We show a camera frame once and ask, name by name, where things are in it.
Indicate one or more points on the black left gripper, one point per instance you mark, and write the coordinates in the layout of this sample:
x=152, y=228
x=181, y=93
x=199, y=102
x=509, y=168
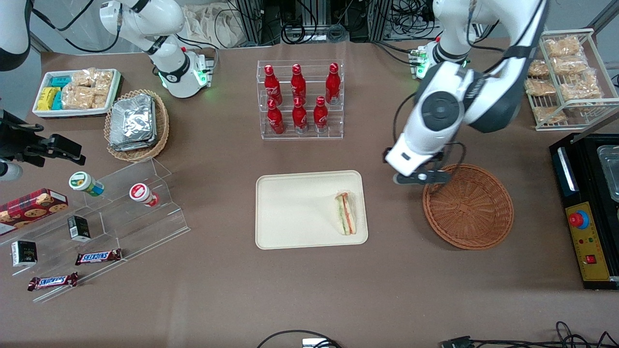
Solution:
x=385, y=153

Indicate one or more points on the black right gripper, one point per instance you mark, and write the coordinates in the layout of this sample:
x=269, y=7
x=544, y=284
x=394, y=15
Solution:
x=20, y=141

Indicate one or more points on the triangular sandwich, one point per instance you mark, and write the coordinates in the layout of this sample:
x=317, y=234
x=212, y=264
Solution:
x=346, y=217

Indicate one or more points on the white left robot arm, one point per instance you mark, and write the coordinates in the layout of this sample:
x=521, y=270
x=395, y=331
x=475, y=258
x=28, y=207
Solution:
x=425, y=135

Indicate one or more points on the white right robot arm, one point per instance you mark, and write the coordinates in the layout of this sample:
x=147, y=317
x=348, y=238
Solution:
x=150, y=24

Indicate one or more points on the white rectangular snack tray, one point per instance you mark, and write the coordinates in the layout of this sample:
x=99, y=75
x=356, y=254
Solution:
x=72, y=113

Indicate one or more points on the round brown wicker basket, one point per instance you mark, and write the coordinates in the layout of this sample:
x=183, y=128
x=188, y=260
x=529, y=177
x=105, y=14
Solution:
x=469, y=212

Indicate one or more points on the oval wicker basket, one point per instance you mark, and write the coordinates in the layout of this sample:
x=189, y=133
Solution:
x=162, y=130

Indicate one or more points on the beige plastic tray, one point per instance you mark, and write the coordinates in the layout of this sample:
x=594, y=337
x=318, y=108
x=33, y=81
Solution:
x=300, y=210

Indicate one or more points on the green lid yogurt cup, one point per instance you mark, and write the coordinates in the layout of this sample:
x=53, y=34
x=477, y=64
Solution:
x=84, y=182

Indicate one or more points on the teal snack pack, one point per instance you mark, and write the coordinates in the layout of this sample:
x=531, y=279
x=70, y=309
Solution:
x=57, y=101
x=60, y=81

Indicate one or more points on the clear rice cracker pack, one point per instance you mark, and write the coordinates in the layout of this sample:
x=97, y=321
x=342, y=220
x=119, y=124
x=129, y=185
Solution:
x=77, y=97
x=83, y=78
x=100, y=97
x=104, y=79

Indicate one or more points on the yellow snack pack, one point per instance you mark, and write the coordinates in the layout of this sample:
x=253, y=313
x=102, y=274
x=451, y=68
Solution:
x=47, y=98

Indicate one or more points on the red tartan cookie box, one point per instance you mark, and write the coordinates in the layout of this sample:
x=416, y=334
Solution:
x=29, y=208

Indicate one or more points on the silver foil pack stack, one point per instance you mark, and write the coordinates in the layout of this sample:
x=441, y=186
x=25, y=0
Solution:
x=133, y=121

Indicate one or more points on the red cola bottle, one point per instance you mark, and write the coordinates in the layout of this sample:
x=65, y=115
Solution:
x=272, y=87
x=332, y=84
x=275, y=121
x=298, y=84
x=320, y=117
x=300, y=118

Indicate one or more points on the small black carton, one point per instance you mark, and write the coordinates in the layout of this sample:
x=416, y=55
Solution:
x=24, y=253
x=79, y=228

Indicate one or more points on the clear acrylic bottle rack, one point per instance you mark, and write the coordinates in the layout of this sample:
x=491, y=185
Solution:
x=309, y=135

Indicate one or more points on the red lid yogurt cup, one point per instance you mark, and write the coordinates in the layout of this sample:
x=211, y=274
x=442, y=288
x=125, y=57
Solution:
x=141, y=193

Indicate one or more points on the clear acrylic stepped stand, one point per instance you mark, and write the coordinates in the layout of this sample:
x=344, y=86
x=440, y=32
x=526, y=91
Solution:
x=145, y=227

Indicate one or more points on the brown snickers bar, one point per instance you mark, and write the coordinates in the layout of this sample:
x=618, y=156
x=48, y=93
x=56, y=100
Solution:
x=98, y=256
x=52, y=281

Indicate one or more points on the white power strip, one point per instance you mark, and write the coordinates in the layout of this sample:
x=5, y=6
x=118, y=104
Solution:
x=304, y=34

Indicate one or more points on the bagged rice cracker pack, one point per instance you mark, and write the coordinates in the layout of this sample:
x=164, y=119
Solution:
x=563, y=47
x=569, y=65
x=580, y=89
x=549, y=114
x=540, y=87
x=537, y=67

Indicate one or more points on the beige cloth bag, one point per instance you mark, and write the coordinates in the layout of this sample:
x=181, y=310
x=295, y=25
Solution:
x=213, y=24

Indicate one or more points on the black machine case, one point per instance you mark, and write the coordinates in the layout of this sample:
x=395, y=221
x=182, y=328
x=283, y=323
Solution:
x=587, y=164

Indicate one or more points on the red emergency stop button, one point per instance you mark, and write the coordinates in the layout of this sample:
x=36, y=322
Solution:
x=578, y=219

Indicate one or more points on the small grey connector box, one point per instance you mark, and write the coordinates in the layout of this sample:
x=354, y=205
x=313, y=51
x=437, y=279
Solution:
x=316, y=343

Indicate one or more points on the yellow control panel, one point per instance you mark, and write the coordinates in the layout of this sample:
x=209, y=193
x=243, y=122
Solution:
x=587, y=241

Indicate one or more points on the clear plastic container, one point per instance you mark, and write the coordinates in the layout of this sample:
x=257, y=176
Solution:
x=609, y=169

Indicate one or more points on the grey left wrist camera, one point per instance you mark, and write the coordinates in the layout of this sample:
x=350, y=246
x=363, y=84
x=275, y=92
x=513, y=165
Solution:
x=423, y=178

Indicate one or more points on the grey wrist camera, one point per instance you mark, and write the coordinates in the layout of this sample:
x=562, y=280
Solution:
x=9, y=171
x=423, y=178

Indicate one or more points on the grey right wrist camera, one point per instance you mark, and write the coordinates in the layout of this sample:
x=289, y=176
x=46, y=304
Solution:
x=9, y=171

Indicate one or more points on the aluminium frame bar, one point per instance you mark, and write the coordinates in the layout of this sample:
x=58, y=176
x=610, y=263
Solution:
x=604, y=17

